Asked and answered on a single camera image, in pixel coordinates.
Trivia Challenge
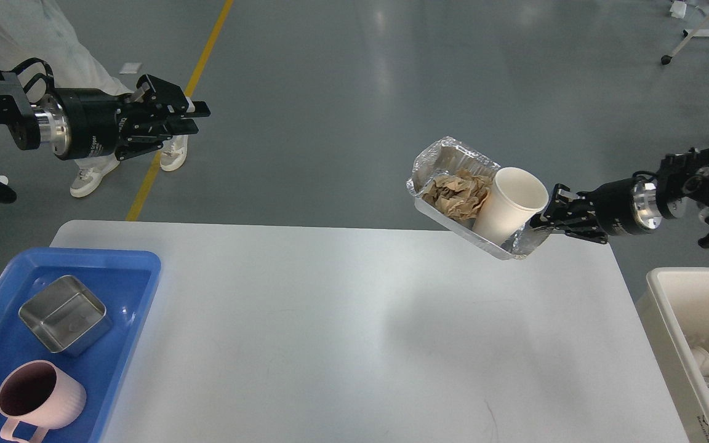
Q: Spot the pink ribbed mug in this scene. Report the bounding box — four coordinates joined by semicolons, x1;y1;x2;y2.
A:
0;360;87;442

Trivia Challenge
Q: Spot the white plastic bin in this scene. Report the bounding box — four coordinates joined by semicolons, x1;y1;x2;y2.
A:
635;268;709;442

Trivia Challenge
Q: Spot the square stainless steel container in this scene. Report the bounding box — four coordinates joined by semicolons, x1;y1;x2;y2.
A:
18;274;113;358

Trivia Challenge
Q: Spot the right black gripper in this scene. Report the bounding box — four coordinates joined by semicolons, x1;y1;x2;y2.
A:
530;177;662;244

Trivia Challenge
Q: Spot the white paper cup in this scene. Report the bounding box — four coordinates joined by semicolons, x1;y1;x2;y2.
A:
472;167;550;244

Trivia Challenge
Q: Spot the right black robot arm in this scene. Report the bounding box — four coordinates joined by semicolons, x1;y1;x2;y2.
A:
529;148;709;249

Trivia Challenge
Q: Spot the person in light trousers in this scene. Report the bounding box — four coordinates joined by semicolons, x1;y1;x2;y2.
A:
0;0;189;198

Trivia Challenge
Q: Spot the blue plastic tray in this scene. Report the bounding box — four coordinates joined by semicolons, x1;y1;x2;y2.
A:
0;247;161;442

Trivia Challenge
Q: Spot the brown paper ball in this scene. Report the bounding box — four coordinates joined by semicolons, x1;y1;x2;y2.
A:
421;169;493;222

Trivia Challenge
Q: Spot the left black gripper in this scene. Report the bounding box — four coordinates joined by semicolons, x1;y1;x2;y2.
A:
39;74;211;161

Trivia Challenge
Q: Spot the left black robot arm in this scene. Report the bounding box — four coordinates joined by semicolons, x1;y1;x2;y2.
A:
0;58;210;204

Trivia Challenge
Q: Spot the aluminium foil tray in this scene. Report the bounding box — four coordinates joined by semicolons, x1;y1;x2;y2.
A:
406;137;553;260

